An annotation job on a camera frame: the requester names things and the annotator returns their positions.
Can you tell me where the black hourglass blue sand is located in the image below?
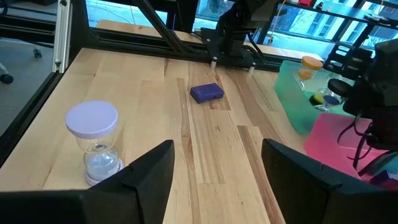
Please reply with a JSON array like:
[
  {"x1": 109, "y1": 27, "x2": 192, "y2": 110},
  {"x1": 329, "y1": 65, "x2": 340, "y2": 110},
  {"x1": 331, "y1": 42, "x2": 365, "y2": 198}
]
[{"x1": 313, "y1": 78, "x2": 353, "y2": 113}]

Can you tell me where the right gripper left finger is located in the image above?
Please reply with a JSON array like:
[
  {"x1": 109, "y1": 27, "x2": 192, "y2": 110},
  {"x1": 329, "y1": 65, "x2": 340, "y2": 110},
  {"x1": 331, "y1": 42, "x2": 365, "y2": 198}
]
[{"x1": 0, "y1": 139, "x2": 176, "y2": 224}]

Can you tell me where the yellow capped hourglass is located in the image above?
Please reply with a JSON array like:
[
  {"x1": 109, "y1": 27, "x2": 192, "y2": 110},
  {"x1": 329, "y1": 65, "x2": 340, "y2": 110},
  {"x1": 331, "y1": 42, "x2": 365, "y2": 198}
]
[{"x1": 297, "y1": 55, "x2": 324, "y2": 91}]

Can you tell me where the pink translucent plastic bin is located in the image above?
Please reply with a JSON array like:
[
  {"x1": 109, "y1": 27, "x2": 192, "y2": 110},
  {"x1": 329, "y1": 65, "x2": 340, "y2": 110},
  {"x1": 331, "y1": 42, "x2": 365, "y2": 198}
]
[{"x1": 303, "y1": 112, "x2": 398, "y2": 183}]

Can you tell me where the black chair caster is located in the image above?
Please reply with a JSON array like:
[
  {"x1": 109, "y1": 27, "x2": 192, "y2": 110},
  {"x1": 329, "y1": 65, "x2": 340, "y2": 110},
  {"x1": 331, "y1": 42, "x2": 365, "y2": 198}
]
[{"x1": 0, "y1": 62, "x2": 15, "y2": 85}]

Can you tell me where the purple capped hourglass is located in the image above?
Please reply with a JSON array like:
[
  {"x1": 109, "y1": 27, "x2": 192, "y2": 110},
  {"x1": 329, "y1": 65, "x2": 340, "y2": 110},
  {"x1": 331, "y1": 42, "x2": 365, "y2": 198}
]
[{"x1": 65, "y1": 100, "x2": 124, "y2": 187}]

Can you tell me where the dark blue rectangular block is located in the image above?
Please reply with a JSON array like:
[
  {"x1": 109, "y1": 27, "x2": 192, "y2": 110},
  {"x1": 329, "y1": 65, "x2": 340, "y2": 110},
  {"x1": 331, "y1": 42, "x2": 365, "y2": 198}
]
[{"x1": 189, "y1": 82, "x2": 225, "y2": 105}]

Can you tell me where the green translucent plastic bin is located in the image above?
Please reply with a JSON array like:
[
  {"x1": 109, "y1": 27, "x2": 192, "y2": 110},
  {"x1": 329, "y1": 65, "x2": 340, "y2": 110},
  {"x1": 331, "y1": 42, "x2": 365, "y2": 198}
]
[{"x1": 274, "y1": 60, "x2": 357, "y2": 136}]

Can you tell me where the silver aluminium bracket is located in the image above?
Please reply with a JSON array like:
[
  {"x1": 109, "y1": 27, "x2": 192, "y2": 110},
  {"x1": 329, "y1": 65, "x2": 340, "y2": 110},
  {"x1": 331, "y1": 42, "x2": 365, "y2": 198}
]
[{"x1": 52, "y1": 0, "x2": 73, "y2": 74}]

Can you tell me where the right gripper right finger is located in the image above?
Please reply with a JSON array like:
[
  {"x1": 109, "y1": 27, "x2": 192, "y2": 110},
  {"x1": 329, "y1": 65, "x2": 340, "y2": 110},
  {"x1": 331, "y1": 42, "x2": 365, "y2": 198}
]
[{"x1": 261, "y1": 138, "x2": 398, "y2": 224}]

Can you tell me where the black aluminium table frame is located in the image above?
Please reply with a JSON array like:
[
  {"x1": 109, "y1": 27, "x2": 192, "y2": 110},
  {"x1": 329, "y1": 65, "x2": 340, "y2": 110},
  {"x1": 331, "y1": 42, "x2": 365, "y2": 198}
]
[{"x1": 0, "y1": 0, "x2": 374, "y2": 167}]

